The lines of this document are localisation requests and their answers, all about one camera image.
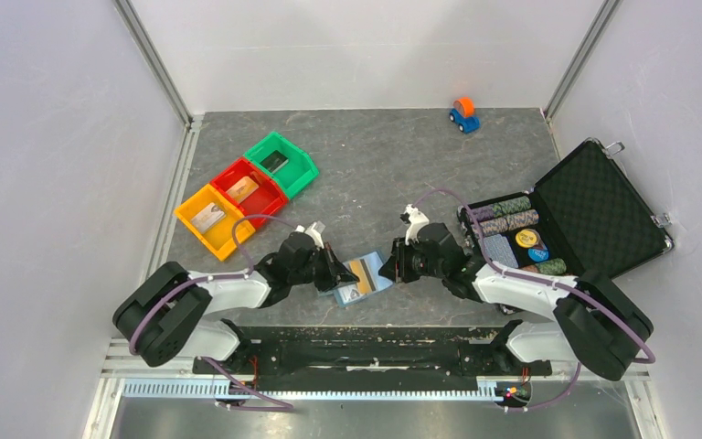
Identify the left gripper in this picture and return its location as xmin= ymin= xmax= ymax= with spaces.
xmin=289 ymin=241 xmax=359 ymax=292

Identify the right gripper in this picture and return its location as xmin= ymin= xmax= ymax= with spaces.
xmin=378 ymin=235 xmax=446 ymax=284

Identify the white VIP credit card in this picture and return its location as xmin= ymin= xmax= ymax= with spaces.
xmin=334 ymin=285 xmax=367 ymax=307

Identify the gold credit card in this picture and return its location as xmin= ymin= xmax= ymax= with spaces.
xmin=347 ymin=252 xmax=390 ymax=296

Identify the blue leather card holder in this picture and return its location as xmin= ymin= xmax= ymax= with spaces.
xmin=323 ymin=251 xmax=394 ymax=307

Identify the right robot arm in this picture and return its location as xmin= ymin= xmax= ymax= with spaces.
xmin=378 ymin=223 xmax=654 ymax=380

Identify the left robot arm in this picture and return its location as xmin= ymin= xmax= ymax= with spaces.
xmin=112 ymin=230 xmax=359 ymax=373

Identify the blue playing card deck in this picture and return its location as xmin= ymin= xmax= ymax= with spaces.
xmin=481 ymin=234 xmax=519 ymax=269

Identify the tan card in red bin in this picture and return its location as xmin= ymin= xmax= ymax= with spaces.
xmin=226 ymin=176 xmax=260 ymax=204

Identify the dark card in green bin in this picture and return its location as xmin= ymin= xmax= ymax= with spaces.
xmin=261 ymin=150 xmax=289 ymax=174

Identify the grey card in yellow bin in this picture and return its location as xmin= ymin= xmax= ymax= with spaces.
xmin=190 ymin=202 xmax=227 ymax=234

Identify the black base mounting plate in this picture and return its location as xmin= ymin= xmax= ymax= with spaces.
xmin=220 ymin=327 xmax=552 ymax=391

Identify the red plastic bin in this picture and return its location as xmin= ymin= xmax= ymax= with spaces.
xmin=208 ymin=157 xmax=289 ymax=216

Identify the green plastic bin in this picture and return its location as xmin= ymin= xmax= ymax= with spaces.
xmin=243 ymin=132 xmax=319 ymax=200

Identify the yellow dealer chip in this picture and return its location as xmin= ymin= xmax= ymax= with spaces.
xmin=515 ymin=229 xmax=541 ymax=249

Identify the yellow plastic bin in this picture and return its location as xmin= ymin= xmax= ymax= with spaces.
xmin=174 ymin=184 xmax=256 ymax=261

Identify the blue dealer chip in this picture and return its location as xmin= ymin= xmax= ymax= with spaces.
xmin=527 ymin=246 xmax=550 ymax=263

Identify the blue orange toy car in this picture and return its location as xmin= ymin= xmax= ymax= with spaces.
xmin=449 ymin=97 xmax=481 ymax=134

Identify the black poker chip case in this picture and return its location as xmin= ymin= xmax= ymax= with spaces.
xmin=457 ymin=137 xmax=675 ymax=278

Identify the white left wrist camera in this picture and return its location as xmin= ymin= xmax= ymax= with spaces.
xmin=295 ymin=221 xmax=325 ymax=249

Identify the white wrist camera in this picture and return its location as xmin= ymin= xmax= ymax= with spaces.
xmin=400 ymin=204 xmax=431 ymax=244
xmin=295 ymin=221 xmax=325 ymax=249

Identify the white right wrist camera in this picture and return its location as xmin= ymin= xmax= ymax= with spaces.
xmin=400 ymin=204 xmax=431 ymax=244

